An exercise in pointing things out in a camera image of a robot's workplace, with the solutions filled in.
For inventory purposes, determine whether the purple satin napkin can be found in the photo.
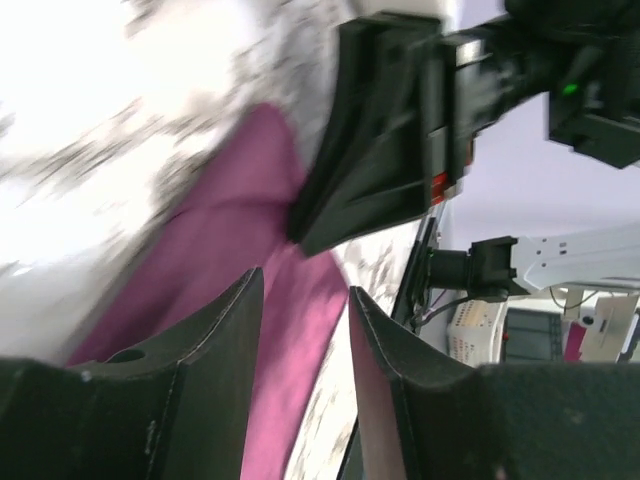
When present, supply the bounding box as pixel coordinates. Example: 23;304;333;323
71;104;347;479

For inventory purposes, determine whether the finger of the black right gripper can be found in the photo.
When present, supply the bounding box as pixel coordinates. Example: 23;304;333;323
299;114;435;256

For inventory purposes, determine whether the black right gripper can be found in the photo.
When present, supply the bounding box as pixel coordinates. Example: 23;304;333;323
287;1;639;245

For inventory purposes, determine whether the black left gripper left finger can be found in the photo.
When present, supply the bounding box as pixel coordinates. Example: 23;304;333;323
1;269;263;479

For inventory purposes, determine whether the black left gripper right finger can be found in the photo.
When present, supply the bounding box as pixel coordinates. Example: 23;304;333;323
349;287;639;480

